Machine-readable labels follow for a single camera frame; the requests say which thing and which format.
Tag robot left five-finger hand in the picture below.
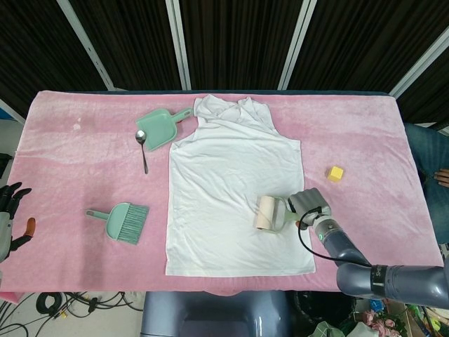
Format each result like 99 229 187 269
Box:
0 181 37 263

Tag robot right five-finger hand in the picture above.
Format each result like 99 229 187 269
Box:
287 187 333 229

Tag green lint roller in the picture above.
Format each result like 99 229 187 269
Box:
253 195 300 234

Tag yellow cube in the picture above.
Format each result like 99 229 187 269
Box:
327 166 345 183

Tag black device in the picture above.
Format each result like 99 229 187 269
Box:
0 153 14 176

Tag pink plush towel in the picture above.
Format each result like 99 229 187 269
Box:
0 90 443 305

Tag white sleeveless shirt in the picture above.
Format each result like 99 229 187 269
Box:
164 93 316 278

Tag black bin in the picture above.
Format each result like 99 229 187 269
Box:
294 290 356 327

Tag green hand brush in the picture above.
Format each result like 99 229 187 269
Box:
85 202 150 246

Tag green checked cloth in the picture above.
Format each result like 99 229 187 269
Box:
311 322 348 337

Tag person's leg in jeans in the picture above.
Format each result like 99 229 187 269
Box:
405 122 449 243

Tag pink artificial flowers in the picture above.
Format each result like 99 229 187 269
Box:
361 309 399 333

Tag blue-grey robot torso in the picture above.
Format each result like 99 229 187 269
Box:
140 291 292 337

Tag metal spoon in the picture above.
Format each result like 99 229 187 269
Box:
135 129 149 175

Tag yellow-green ball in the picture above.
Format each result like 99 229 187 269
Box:
424 315 441 333

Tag green plastic dustpan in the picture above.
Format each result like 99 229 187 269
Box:
135 107 193 152

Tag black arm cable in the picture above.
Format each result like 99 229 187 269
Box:
297 207 373 268

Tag black cable coil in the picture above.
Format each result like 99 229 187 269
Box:
36 292 67 316

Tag white partition post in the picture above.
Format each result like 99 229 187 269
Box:
0 98 26 124
55 0 116 91
278 0 319 91
389 33 449 98
164 0 193 91

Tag tangled floor cables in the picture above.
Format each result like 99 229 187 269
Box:
0 291 145 337

